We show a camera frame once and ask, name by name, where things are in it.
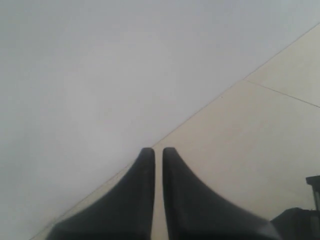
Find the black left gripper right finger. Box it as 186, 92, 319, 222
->
162, 147, 281, 240

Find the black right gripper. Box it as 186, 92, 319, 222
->
271, 175, 320, 240

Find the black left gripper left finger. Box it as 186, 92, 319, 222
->
47, 148, 156, 240

